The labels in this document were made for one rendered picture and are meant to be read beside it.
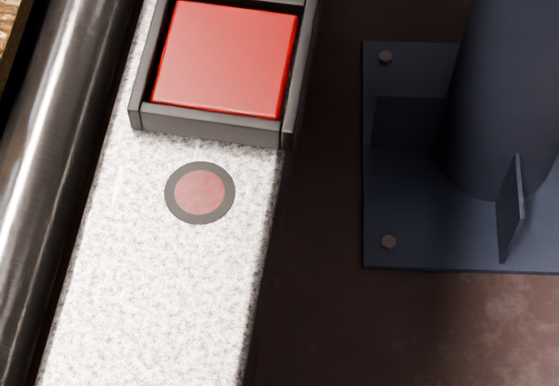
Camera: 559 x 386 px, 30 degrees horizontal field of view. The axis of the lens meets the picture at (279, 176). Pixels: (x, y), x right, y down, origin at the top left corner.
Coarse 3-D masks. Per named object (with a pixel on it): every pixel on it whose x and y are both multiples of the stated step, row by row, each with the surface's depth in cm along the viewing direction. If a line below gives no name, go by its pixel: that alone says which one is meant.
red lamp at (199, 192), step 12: (180, 180) 47; (192, 180) 47; (204, 180) 47; (216, 180) 47; (180, 192) 46; (192, 192) 46; (204, 192) 46; (216, 192) 46; (180, 204) 46; (192, 204) 46; (204, 204) 46; (216, 204) 46
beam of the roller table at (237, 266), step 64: (320, 0) 56; (128, 64) 50; (128, 128) 48; (128, 192) 46; (256, 192) 46; (128, 256) 45; (192, 256) 45; (256, 256) 45; (64, 320) 44; (128, 320) 44; (192, 320) 44; (256, 320) 44; (64, 384) 42; (128, 384) 42; (192, 384) 42
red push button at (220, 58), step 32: (192, 32) 49; (224, 32) 49; (256, 32) 49; (288, 32) 49; (160, 64) 48; (192, 64) 48; (224, 64) 48; (256, 64) 48; (288, 64) 48; (160, 96) 47; (192, 96) 47; (224, 96) 47; (256, 96) 47
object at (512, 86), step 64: (512, 0) 112; (384, 64) 159; (448, 64) 159; (512, 64) 120; (384, 128) 147; (448, 128) 142; (512, 128) 130; (384, 192) 148; (448, 192) 148; (512, 192) 136; (384, 256) 144; (448, 256) 144; (512, 256) 144
